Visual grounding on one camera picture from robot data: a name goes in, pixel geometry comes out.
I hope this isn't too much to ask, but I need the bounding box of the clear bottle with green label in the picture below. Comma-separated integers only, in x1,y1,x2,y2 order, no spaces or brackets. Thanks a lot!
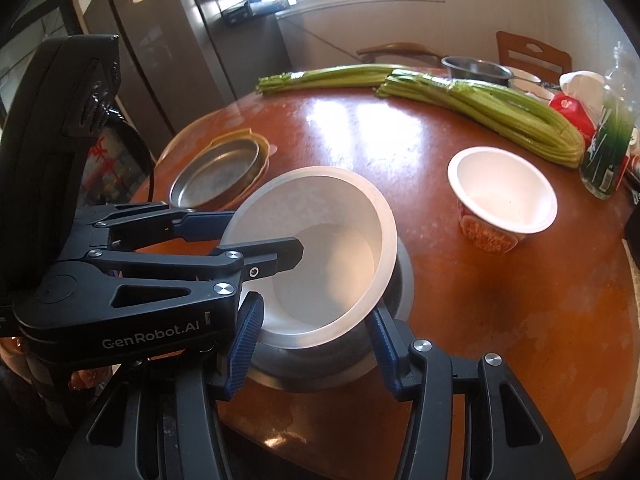
578,42,640,200

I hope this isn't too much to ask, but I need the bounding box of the wooden chair with cutout back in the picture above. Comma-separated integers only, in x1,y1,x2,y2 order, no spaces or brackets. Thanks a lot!
494,30,574,84

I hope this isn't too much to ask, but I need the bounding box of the small steel bowl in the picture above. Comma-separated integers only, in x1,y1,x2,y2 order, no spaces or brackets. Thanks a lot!
442,55,514,84

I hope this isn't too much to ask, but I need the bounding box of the round steel plate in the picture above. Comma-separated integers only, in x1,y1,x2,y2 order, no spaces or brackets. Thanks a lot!
169,137,261,210

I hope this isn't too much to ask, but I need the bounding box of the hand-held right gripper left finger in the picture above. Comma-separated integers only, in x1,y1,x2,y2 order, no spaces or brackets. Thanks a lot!
55,291,266,480

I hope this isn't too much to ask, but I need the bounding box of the white plastic bag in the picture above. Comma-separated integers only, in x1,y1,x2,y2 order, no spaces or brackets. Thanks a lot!
558,70,609,111

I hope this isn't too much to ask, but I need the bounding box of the red and white packet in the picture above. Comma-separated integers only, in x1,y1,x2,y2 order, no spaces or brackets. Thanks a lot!
548,92,599,149

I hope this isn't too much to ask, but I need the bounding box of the red and white paper bowl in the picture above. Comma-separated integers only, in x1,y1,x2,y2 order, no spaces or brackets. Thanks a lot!
446,146,559,256

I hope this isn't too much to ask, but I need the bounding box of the glass door with red decorations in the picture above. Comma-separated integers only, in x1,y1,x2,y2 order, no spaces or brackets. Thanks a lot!
86,125,152,207

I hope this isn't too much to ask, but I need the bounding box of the small white bowl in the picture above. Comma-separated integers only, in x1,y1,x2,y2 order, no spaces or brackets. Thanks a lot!
509,72,544,93

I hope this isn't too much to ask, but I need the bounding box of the yellow shell-shaped plate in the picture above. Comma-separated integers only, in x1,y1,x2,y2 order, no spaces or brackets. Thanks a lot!
209,128,271,197

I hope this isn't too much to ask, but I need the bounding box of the celery bunch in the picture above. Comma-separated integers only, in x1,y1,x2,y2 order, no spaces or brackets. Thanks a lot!
255,63,417,97
374,69,586,167

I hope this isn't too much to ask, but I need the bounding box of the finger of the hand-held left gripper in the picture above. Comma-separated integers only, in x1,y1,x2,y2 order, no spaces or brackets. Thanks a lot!
94,201,236,249
86,238,306,307

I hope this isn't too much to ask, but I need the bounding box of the grey refrigerator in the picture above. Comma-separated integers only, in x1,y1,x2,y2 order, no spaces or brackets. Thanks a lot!
81,0,282,157

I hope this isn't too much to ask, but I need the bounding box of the wooden chair with curved back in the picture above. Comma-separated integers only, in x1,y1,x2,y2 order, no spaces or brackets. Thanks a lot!
356,42,444,64

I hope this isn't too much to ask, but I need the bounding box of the dark box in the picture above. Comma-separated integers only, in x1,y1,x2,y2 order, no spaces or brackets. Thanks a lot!
222,0,262,26

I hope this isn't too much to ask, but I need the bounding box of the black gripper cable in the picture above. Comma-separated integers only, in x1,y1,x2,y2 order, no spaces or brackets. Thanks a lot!
107,107,157,207

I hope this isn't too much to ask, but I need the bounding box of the large steel bowl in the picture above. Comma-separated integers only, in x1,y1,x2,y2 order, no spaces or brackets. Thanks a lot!
244,249,416,392

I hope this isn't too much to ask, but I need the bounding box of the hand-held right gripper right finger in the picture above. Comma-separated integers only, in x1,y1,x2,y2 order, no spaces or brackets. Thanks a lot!
367,304,576,480

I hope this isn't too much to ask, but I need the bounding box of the person's left hand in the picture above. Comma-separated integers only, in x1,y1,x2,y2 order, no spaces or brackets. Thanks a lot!
30,359,101,397

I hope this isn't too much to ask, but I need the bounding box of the thin wall cable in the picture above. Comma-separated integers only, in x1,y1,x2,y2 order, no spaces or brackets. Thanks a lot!
299,24,362,59

